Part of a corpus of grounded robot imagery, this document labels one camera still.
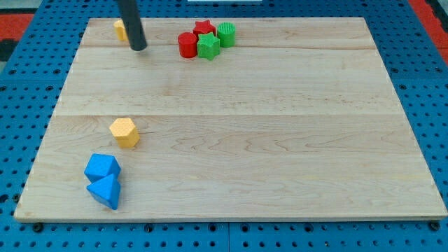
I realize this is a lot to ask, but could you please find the red cylinder block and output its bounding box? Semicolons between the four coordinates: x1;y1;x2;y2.
178;32;197;58

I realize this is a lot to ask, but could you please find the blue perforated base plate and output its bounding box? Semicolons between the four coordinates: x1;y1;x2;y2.
1;1;447;251

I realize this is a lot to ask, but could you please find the blue triangle block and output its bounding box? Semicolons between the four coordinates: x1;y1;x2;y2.
87;174;121;210

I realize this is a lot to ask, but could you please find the green cylinder block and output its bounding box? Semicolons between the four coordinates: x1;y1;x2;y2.
217;22;236;48

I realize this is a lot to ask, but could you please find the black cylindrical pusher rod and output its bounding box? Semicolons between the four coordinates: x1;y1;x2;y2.
116;0;147;51

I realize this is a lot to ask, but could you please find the green star block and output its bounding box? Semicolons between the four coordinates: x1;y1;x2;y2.
197;32;221;60

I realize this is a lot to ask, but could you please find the yellow hexagon block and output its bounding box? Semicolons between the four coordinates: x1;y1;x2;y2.
109;118;140;148

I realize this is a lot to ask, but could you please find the yellow block behind rod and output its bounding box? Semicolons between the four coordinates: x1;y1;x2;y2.
113;19;128;41

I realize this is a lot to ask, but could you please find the red star block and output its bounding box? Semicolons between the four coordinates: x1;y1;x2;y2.
192;20;216;36

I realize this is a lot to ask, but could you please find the wooden board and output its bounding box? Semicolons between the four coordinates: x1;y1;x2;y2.
15;17;447;223

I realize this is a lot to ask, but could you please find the blue cube block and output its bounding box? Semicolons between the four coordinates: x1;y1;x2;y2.
84;153;121;183

